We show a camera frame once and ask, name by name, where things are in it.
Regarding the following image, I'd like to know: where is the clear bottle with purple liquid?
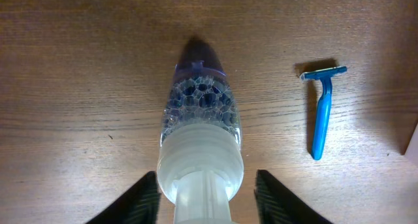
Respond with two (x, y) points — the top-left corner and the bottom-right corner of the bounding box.
(157, 37), (244, 223)

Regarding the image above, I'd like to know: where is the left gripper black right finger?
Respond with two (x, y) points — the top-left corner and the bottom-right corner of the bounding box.
(255, 170), (332, 224)

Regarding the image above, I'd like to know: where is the blue disposable razor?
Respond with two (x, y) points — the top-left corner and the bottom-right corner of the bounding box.
(300, 66), (347, 161)

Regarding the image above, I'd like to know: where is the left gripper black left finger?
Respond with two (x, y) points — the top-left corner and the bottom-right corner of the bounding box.
(86, 171), (161, 224)

